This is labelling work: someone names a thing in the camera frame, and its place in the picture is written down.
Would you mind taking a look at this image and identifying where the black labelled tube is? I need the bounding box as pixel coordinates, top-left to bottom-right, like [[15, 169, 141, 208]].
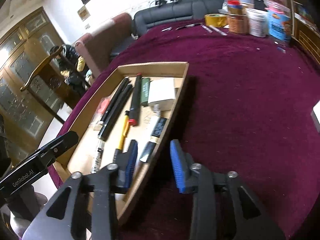
[[139, 116, 167, 163]]

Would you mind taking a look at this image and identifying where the black stick in tray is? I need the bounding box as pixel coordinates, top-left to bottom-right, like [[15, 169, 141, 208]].
[[98, 83, 133, 141]]

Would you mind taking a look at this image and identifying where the shallow cardboard tray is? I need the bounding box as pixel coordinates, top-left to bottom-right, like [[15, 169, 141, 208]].
[[52, 61, 190, 227]]

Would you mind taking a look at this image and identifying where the wooden glass cabinet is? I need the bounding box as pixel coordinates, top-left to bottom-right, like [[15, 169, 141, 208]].
[[1, 8, 71, 164]]

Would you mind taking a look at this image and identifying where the wooden chair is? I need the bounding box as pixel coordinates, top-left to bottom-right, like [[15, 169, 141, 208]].
[[20, 46, 90, 124]]

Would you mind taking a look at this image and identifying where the white small box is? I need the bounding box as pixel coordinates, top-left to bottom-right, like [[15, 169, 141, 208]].
[[148, 77, 176, 111]]

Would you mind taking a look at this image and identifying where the maroon tablecloth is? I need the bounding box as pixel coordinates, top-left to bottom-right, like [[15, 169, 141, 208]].
[[61, 23, 319, 239]]

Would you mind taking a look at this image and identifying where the brown armchair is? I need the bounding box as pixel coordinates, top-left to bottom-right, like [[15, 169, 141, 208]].
[[74, 12, 132, 79]]

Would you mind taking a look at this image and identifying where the yellow tape roll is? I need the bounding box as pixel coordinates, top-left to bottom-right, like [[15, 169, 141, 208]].
[[204, 14, 228, 28]]

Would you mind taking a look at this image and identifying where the black leather sofa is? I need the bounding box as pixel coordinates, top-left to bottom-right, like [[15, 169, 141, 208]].
[[110, 0, 223, 60]]

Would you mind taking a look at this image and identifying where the brown round container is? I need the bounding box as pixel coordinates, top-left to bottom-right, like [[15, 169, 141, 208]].
[[227, 14, 249, 35]]

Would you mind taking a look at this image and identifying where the white round container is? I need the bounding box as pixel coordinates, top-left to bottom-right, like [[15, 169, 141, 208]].
[[246, 8, 268, 38]]

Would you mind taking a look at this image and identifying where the blue snack box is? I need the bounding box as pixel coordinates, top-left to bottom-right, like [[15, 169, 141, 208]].
[[268, 9, 292, 42]]

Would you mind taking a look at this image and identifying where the wooden sideboard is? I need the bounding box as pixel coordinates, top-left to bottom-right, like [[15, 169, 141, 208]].
[[292, 1, 319, 64]]

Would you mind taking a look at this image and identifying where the red lid clear jar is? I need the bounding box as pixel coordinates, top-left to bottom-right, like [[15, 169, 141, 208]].
[[266, 0, 288, 14]]

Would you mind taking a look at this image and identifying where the yellow handled utility knife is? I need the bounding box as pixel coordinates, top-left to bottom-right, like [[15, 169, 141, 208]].
[[113, 111, 130, 163]]

